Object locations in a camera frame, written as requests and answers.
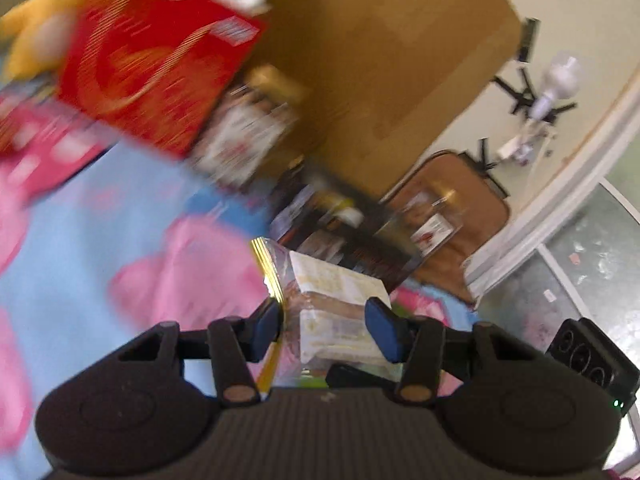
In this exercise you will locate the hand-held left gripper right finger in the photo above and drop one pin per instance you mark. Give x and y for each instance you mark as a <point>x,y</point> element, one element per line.
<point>382,332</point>

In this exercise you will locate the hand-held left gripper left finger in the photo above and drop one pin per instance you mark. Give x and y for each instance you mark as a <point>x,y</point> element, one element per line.
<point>267,327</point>

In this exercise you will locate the clear pastry snack packet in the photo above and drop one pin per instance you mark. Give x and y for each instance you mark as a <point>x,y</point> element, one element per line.
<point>330,280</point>

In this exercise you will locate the black sheep print box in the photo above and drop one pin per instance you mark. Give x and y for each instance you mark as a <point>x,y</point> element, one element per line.
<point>360,255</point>

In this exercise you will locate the clear nut jar gold lid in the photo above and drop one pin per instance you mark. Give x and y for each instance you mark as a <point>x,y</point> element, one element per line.
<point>245,130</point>
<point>432,230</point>

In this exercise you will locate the brown seat cushion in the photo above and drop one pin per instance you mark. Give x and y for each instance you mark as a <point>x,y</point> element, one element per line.
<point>475,210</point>

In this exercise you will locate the blue pink cartoon bed sheet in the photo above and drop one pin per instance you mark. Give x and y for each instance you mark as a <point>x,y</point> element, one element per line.
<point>125,220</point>

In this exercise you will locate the black tape strips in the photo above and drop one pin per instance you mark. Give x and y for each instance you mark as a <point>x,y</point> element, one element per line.
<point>484,157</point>

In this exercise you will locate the wooden headboard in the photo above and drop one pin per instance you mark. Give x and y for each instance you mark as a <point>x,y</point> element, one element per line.
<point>390,60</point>

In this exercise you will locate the red gift box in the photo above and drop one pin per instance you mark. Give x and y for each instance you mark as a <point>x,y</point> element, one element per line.
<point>150,70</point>

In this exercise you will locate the yellow duck plush toy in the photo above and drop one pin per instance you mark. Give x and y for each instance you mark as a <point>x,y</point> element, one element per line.
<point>35,25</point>

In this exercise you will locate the white window frame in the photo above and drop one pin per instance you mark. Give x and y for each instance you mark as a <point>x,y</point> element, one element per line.
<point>565,185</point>

